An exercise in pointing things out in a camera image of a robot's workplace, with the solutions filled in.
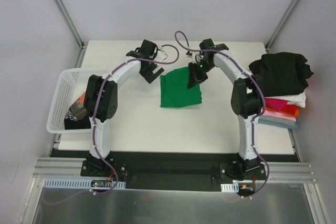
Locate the folded white t shirt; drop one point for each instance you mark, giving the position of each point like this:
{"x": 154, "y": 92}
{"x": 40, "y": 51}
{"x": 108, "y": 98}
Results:
{"x": 298, "y": 100}

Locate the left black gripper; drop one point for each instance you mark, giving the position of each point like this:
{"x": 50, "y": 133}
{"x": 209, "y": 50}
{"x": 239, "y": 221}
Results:
{"x": 148, "y": 71}

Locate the folded grey t shirt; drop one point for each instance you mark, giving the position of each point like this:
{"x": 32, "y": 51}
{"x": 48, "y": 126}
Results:
{"x": 268, "y": 118}

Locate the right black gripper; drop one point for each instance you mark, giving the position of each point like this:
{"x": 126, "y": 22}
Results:
{"x": 198, "y": 74}

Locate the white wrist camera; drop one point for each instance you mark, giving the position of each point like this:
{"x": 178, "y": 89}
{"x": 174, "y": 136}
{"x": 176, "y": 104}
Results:
{"x": 195, "y": 56}
{"x": 161, "y": 54}

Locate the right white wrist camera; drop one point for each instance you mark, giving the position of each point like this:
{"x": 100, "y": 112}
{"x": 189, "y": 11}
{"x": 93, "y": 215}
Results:
{"x": 195, "y": 56}

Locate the folded orange t shirt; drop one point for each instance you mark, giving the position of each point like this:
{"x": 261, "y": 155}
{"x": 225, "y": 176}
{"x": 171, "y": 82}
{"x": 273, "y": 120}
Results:
{"x": 267, "y": 108}

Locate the aluminium front rail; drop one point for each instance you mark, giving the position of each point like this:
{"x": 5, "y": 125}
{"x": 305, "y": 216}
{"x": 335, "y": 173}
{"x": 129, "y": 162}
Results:
{"x": 57, "y": 167}

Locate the folded light blue t shirt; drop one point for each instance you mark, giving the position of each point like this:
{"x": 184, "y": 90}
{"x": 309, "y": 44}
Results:
{"x": 278, "y": 124}

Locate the aluminium frame post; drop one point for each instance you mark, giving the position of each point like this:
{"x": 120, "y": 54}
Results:
{"x": 69, "y": 23}
{"x": 281, "y": 25}

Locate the white plastic laundry basket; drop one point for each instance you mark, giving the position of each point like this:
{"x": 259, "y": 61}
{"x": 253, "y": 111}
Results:
{"x": 70, "y": 86}

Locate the left aluminium frame post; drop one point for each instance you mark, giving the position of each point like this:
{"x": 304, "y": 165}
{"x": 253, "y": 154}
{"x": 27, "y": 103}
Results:
{"x": 69, "y": 23}

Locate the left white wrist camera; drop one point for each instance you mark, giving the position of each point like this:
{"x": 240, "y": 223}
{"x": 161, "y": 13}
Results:
{"x": 161, "y": 54}

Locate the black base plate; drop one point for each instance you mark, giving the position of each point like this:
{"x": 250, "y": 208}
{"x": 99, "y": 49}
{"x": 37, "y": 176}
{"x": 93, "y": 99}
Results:
{"x": 174, "y": 171}

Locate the green t shirt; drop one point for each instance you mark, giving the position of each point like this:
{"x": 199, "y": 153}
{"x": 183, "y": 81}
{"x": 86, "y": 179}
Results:
{"x": 175, "y": 92}

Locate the folded pink t shirt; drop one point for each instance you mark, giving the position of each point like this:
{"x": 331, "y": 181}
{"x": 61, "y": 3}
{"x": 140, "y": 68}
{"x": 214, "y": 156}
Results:
{"x": 280, "y": 115}

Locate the folded black t shirt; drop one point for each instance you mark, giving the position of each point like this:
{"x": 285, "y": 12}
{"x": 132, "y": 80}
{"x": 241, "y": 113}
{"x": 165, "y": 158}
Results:
{"x": 283, "y": 73}

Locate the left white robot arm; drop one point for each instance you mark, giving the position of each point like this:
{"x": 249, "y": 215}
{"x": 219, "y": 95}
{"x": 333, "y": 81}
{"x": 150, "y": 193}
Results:
{"x": 101, "y": 96}

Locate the folded red t shirt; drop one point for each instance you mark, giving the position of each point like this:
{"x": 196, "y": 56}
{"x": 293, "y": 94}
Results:
{"x": 292, "y": 110}

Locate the folded magenta t shirt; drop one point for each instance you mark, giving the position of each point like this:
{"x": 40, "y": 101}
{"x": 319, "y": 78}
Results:
{"x": 275, "y": 104}

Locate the right aluminium frame post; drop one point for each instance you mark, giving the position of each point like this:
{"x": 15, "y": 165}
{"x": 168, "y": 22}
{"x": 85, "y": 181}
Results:
{"x": 281, "y": 25}

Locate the black t shirt in basket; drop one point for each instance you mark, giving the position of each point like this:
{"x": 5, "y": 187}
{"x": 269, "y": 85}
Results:
{"x": 76, "y": 117}

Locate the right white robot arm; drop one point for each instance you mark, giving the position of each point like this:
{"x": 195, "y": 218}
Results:
{"x": 247, "y": 100}

